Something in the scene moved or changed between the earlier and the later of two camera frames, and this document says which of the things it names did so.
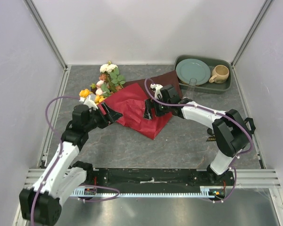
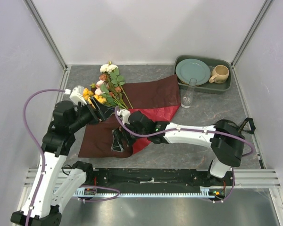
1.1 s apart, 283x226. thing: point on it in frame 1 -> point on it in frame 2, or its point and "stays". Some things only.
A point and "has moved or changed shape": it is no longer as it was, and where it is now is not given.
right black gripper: (150, 103) -> (119, 133)
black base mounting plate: (160, 178) stays
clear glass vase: (190, 92) stays
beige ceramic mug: (220, 73) stays
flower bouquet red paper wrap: (130, 99) has moved or changed shape
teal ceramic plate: (190, 68) stays
